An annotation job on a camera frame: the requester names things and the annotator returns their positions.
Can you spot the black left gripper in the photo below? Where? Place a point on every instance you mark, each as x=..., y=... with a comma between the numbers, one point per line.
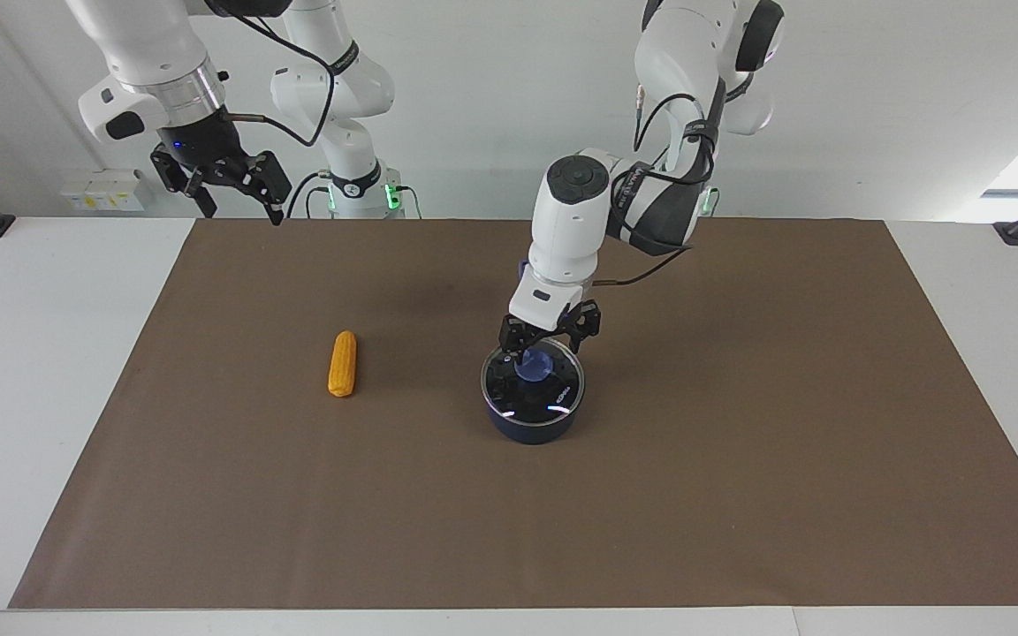
x=549, y=337

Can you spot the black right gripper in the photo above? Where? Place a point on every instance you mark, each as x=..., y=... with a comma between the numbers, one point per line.
x=204, y=150

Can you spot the glass lid with blue knob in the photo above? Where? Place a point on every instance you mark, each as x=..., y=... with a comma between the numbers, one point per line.
x=535, y=389

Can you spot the yellow corn cob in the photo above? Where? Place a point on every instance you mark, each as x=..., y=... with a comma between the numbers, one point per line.
x=343, y=364

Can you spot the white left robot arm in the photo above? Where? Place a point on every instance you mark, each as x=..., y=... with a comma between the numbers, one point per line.
x=571, y=221

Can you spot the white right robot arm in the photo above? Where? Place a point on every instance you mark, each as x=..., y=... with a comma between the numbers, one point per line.
x=343, y=88

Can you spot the brown table mat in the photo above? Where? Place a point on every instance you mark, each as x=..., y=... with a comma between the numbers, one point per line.
x=739, y=459

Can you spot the white wall socket strip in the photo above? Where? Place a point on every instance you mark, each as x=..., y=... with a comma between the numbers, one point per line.
x=102, y=193

